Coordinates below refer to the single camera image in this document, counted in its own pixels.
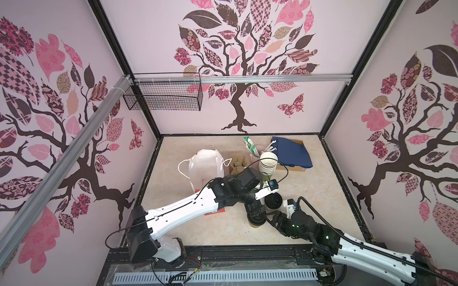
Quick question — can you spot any black plastic cup lid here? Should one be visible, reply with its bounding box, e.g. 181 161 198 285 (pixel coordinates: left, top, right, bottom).
247 214 266 228

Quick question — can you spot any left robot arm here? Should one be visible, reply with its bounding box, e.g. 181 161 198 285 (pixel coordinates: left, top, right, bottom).
126 168 278 263

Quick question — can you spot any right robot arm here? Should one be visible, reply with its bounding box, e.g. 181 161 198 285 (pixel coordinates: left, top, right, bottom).
265 209 437 286

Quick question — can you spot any pink straw holder cup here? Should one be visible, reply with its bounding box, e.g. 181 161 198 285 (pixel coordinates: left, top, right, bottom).
251 145 265 168

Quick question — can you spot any brown pulp cup carrier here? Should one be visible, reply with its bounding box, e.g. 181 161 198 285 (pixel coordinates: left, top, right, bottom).
229 153 252 175

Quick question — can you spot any stack of paper cups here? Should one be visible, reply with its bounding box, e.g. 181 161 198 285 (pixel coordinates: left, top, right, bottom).
258 152 278 179

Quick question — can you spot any brown cardboard box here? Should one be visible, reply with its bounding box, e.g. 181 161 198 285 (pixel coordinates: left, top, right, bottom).
273 138 308 172

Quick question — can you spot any green wrapped straw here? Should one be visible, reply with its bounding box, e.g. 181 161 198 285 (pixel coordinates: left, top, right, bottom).
244 137 260 158

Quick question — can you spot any red and white paper bag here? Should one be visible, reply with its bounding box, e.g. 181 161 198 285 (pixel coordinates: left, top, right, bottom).
178 148 233 217

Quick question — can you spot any dark blue napkin stack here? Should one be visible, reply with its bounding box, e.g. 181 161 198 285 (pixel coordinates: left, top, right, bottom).
270 136 314 169

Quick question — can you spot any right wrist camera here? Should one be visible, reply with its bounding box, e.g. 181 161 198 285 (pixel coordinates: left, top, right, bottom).
283 199 297 219

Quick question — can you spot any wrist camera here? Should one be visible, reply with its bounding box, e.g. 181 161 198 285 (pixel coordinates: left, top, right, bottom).
283 199 297 219
255 179 279 200

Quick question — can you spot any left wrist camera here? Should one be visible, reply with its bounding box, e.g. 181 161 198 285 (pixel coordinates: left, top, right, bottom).
255 179 279 200

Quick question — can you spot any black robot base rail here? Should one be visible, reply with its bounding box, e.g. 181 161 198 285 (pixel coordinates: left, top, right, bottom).
101 244 317 277

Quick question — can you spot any white slotted cable duct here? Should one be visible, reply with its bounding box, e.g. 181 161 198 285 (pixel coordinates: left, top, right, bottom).
111 269 318 286

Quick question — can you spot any black wire basket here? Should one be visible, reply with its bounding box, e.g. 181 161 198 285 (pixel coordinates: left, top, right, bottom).
123 71 203 112

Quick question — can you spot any aluminium rail back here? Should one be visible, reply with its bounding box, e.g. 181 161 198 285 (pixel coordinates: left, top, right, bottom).
134 73 353 84

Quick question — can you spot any aluminium rail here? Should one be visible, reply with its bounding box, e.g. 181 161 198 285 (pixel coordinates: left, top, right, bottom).
134 73 353 84
1 75 132 267

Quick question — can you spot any aluminium rail left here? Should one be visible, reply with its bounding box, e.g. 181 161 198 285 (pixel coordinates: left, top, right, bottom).
1 75 132 267

